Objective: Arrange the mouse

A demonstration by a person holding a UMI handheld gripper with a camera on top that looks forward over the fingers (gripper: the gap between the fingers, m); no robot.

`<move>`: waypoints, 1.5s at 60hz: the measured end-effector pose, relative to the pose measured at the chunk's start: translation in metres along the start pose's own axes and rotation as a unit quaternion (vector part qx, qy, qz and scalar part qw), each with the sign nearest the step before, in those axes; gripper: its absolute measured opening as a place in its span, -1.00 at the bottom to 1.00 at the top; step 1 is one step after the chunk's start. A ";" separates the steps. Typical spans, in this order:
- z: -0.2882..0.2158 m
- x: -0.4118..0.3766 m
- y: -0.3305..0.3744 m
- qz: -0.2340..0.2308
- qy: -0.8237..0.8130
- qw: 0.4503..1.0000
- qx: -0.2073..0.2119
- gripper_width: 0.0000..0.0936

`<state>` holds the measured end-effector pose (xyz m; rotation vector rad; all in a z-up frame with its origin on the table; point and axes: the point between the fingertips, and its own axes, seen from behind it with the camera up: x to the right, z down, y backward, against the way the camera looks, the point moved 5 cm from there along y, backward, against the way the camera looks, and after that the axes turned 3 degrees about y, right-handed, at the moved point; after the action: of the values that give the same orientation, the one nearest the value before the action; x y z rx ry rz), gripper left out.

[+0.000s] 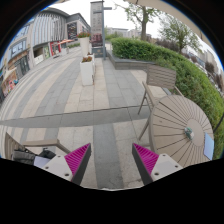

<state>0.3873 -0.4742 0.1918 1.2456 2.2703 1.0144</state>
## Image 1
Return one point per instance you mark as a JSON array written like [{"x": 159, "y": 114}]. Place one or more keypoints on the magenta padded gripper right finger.
[{"x": 152, "y": 166}]

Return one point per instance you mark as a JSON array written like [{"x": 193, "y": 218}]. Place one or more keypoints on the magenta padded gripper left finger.
[{"x": 72, "y": 166}]

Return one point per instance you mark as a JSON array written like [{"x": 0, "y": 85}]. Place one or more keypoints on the light blue mouse pad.
[{"x": 208, "y": 147}]

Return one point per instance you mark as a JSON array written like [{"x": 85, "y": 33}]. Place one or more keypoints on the round slatted wooden table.
[{"x": 168, "y": 119}]

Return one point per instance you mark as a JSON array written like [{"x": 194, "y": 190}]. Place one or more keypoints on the small green table centre piece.
[{"x": 189, "y": 133}]

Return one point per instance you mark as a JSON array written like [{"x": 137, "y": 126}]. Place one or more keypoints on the dark bag on chair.
[{"x": 30, "y": 158}]

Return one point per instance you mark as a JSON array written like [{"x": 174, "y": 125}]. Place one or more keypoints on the slatted wooden chair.
[{"x": 160, "y": 77}]

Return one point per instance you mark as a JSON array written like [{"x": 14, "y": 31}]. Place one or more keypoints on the green hedge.
[{"x": 190, "y": 80}]

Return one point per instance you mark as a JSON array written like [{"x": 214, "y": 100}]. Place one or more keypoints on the near white planter box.
[{"x": 87, "y": 71}]

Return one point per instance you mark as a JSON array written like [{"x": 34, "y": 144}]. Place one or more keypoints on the white planter box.
[
  {"x": 84, "y": 38},
  {"x": 87, "y": 71}
]

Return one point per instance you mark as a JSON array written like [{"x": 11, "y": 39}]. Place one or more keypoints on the far white planter box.
[{"x": 84, "y": 38}]

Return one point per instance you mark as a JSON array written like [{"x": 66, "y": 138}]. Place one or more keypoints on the shopping building facade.
[{"x": 38, "y": 40}]

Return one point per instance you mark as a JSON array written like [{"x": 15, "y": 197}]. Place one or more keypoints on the tree behind hedge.
[{"x": 140, "y": 16}]

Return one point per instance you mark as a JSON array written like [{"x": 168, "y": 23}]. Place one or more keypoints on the tall sign pillar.
[{"x": 97, "y": 10}]

